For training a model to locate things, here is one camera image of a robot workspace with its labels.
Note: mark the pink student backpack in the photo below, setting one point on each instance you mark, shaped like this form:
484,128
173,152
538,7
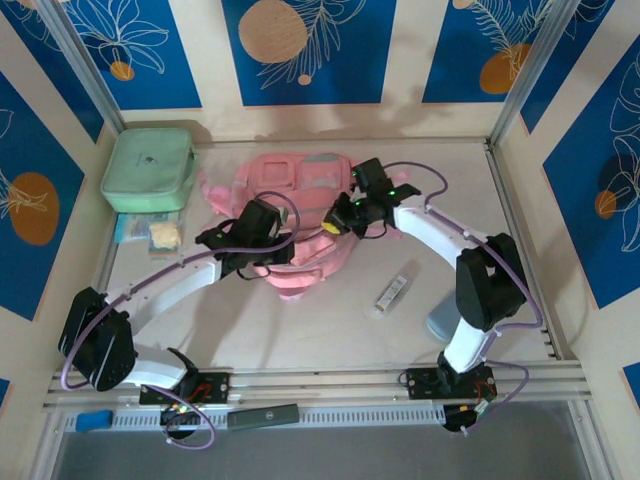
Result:
310,270

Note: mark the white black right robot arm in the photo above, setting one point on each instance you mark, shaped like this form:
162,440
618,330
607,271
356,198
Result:
430,230

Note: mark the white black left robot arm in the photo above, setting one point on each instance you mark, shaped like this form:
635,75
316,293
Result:
175,287

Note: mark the mint green zip bag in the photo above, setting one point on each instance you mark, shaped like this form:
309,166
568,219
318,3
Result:
145,170

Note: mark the cream crumpled cloth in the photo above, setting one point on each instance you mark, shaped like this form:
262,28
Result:
165,235

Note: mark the light blue tissue packet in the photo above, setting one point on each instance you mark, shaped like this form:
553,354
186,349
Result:
127,227

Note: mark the dark grey handheld device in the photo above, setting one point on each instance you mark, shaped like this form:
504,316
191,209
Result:
262,417

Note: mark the black connector board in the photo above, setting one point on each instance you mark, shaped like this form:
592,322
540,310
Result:
465,417
177,422

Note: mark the small blue block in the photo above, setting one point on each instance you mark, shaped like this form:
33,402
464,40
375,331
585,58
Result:
94,421

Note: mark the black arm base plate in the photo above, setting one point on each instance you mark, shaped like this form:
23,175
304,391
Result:
215,387
420,382

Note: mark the aluminium side rail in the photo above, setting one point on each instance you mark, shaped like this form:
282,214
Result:
107,260
520,240

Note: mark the aluminium frame rail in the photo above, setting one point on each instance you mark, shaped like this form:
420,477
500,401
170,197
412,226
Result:
320,382

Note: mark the aluminium frame post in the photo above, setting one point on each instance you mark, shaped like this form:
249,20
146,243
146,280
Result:
530,75
85,70

